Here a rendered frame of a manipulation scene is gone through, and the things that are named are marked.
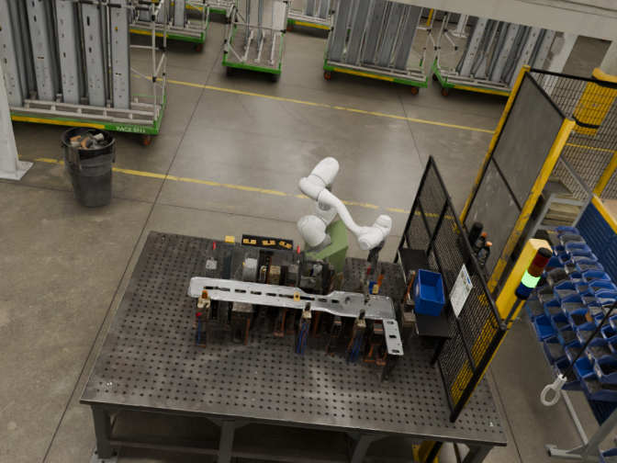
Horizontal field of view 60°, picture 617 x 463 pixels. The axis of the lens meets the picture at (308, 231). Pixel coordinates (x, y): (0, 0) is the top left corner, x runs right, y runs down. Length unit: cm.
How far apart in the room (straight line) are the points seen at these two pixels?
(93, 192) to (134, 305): 224
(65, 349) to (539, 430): 377
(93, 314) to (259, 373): 183
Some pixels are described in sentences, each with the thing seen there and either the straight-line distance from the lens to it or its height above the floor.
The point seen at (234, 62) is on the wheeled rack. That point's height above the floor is 27.
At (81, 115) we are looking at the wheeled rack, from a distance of 714.
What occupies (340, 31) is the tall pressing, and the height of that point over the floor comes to 82.
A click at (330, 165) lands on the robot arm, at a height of 171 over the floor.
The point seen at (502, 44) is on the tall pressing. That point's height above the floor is 98.
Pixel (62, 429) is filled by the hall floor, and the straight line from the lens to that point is 416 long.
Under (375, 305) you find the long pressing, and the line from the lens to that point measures 364.
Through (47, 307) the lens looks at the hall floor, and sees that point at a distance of 493.
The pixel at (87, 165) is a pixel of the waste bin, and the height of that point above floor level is 53.
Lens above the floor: 344
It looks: 36 degrees down
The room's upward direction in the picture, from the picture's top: 12 degrees clockwise
